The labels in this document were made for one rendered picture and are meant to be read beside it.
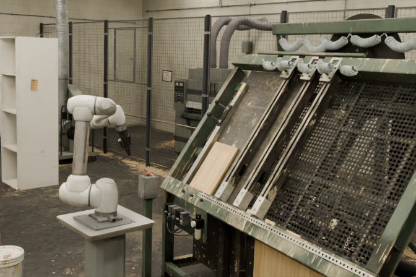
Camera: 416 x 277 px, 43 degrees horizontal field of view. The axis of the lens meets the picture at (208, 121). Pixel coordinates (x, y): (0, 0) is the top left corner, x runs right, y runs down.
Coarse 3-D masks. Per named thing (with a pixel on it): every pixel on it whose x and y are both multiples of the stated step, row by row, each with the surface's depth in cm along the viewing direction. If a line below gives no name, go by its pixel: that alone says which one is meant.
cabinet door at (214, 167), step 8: (216, 144) 411; (224, 144) 403; (216, 152) 405; (224, 152) 397; (232, 152) 389; (208, 160) 406; (216, 160) 399; (224, 160) 391; (232, 160) 386; (200, 168) 408; (208, 168) 401; (216, 168) 393; (224, 168) 385; (200, 176) 402; (208, 176) 395; (216, 176) 387; (192, 184) 403; (200, 184) 396; (208, 184) 389; (216, 184) 382; (208, 192) 383
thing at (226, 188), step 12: (288, 72) 379; (288, 84) 380; (276, 96) 381; (276, 108) 377; (264, 120) 374; (264, 132) 374; (252, 144) 370; (240, 156) 371; (252, 156) 371; (240, 168) 367; (228, 180) 365; (228, 192) 365
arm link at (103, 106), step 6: (96, 96) 359; (96, 102) 355; (102, 102) 352; (108, 102) 353; (114, 102) 361; (96, 108) 355; (102, 108) 352; (108, 108) 353; (114, 108) 359; (96, 114) 358; (102, 114) 359; (108, 114) 362
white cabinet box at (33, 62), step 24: (0, 48) 720; (24, 48) 684; (48, 48) 705; (0, 72) 724; (24, 72) 688; (48, 72) 709; (24, 96) 691; (48, 96) 713; (24, 120) 695; (48, 120) 718; (24, 144) 699; (48, 144) 722; (24, 168) 703; (48, 168) 726
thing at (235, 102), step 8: (240, 96) 424; (232, 104) 422; (232, 112) 422; (224, 120) 419; (216, 128) 420; (216, 136) 417; (208, 144) 415; (208, 152) 415; (200, 160) 412; (192, 168) 412; (192, 176) 410
